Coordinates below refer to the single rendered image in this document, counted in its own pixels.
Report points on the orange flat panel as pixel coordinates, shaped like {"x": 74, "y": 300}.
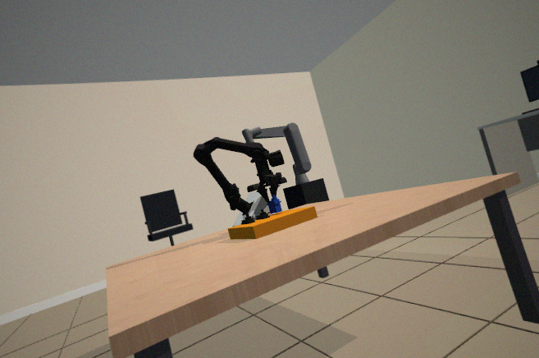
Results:
{"x": 265, "y": 225}

